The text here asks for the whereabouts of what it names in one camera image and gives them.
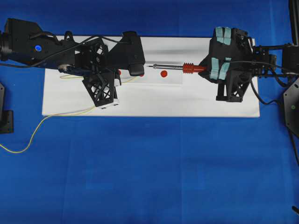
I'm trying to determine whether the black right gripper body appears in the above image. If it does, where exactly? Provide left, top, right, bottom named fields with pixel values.
left=230, top=28, right=276, bottom=79

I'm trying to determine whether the red soldering iron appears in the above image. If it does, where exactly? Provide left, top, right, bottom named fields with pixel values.
left=148, top=63, right=206, bottom=74

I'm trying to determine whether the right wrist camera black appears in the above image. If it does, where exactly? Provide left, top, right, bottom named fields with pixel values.
left=106, top=31, right=145, bottom=77

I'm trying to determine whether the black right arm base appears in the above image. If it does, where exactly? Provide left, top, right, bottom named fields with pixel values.
left=283, top=78, right=299, bottom=138

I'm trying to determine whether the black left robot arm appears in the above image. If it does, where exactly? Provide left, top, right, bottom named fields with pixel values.
left=0, top=18, right=119, bottom=109

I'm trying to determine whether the camera black cable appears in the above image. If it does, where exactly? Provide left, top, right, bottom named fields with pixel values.
left=224, top=59, right=299, bottom=105
left=30, top=34, right=122, bottom=68

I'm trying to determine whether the yellow solder wire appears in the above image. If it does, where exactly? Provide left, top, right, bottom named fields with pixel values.
left=0, top=74, right=138, bottom=154

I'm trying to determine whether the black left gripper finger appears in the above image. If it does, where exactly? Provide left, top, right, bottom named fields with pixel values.
left=99, top=71, right=121, bottom=109
left=82, top=70, right=117, bottom=107

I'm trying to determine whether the blue table cloth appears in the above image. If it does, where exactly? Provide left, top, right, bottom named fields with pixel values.
left=0, top=0, right=299, bottom=224

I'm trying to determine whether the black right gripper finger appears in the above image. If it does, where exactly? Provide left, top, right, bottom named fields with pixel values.
left=199, top=27, right=232, bottom=70
left=198, top=58, right=256, bottom=103

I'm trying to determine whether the left camera black cable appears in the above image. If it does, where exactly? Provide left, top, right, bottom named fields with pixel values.
left=30, top=34, right=122, bottom=68

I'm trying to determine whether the black stand pole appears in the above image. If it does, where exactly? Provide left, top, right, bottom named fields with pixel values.
left=288, top=0, right=299, bottom=45

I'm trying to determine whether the right camera black cable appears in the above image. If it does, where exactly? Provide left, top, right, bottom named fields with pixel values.
left=224, top=59, right=299, bottom=105

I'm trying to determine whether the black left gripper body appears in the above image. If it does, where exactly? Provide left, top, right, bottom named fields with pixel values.
left=74, top=38, right=108, bottom=71

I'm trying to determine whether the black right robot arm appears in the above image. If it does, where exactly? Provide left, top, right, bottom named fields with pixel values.
left=199, top=27, right=299, bottom=103

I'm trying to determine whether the white work board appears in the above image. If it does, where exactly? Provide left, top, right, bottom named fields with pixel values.
left=42, top=37, right=260, bottom=118

